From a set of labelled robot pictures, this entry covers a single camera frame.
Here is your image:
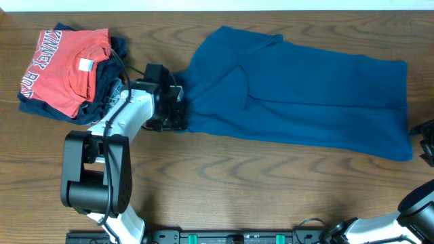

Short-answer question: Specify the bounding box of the teal blue t-shirt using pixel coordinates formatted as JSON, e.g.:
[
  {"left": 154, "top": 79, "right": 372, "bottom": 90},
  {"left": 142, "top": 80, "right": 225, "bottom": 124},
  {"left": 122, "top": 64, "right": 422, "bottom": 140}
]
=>
[{"left": 175, "top": 26, "right": 413, "bottom": 161}]

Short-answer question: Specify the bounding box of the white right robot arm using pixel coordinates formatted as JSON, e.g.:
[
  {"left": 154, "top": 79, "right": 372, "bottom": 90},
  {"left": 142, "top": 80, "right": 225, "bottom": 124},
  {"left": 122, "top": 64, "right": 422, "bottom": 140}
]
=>
[{"left": 320, "top": 180, "right": 433, "bottom": 244}]

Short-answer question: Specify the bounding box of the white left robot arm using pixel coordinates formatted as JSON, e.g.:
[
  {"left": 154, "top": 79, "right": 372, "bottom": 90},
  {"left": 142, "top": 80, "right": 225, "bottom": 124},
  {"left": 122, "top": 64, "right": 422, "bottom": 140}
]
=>
[{"left": 60, "top": 81, "right": 186, "bottom": 243}]

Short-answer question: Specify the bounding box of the frayed denim garment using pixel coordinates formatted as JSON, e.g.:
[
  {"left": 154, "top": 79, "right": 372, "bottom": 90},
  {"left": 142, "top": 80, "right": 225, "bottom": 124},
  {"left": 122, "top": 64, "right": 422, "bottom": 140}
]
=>
[{"left": 102, "top": 77, "right": 124, "bottom": 114}]

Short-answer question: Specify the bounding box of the navy folded garment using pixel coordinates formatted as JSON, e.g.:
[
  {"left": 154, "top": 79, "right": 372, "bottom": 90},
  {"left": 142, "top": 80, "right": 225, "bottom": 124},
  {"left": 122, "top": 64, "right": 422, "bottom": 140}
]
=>
[{"left": 18, "top": 23, "right": 127, "bottom": 125}]

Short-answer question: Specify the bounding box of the red folded t-shirt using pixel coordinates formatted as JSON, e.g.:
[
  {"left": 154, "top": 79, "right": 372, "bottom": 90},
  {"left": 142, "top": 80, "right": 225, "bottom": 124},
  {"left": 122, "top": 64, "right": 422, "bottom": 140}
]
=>
[{"left": 20, "top": 28, "right": 111, "bottom": 118}]

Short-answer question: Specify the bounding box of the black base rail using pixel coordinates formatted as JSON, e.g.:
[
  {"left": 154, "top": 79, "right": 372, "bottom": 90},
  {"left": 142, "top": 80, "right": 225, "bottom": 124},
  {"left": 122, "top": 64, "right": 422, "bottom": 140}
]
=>
[{"left": 66, "top": 222, "right": 374, "bottom": 244}]

